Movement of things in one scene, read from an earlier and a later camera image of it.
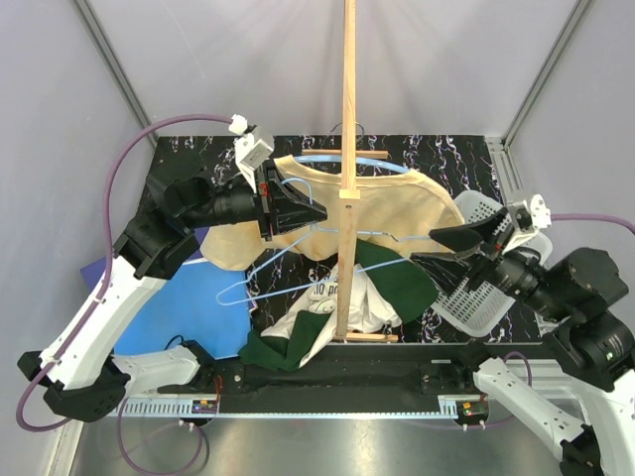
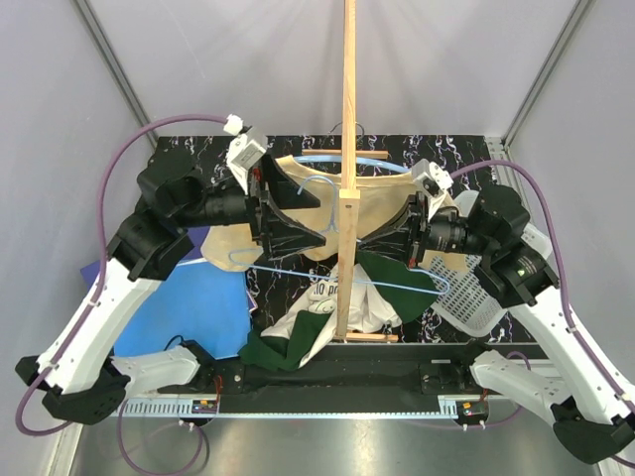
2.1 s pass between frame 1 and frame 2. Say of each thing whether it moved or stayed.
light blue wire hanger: moved
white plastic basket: stayed
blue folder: stayed
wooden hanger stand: stayed
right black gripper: moved
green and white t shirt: stayed
